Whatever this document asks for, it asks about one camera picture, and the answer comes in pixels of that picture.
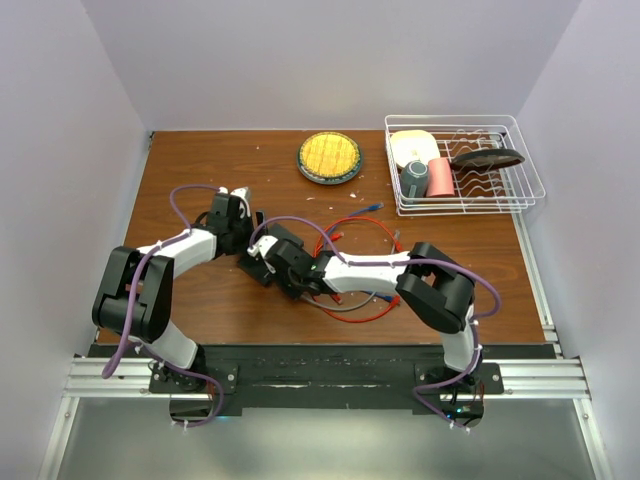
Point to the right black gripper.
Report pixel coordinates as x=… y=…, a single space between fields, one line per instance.
x=291 y=293

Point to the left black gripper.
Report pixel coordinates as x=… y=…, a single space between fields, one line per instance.
x=243 y=248

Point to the black network switch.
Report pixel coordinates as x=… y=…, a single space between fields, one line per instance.
x=258 y=269

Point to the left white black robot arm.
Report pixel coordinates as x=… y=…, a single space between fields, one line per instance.
x=134 y=298

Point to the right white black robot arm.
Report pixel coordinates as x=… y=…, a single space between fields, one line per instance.
x=438 y=291

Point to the yellow round plate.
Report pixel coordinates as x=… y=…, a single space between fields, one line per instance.
x=329 y=158

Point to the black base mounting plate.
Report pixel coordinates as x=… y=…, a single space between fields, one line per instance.
x=346 y=377

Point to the grey mug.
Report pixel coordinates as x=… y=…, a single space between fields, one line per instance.
x=414 y=179

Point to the cream plate in rack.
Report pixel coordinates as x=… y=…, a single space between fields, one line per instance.
x=413 y=145

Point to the pink cup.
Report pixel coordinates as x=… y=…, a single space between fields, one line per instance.
x=440 y=182

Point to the dark brown plate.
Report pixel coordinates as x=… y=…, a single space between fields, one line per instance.
x=485 y=160

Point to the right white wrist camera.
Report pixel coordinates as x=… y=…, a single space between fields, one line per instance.
x=262 y=246

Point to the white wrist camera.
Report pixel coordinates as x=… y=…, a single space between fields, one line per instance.
x=236 y=202
x=262 y=246

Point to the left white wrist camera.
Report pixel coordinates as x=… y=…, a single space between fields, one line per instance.
x=236 y=202

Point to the white wire dish rack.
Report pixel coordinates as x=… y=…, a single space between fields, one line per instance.
x=505 y=191

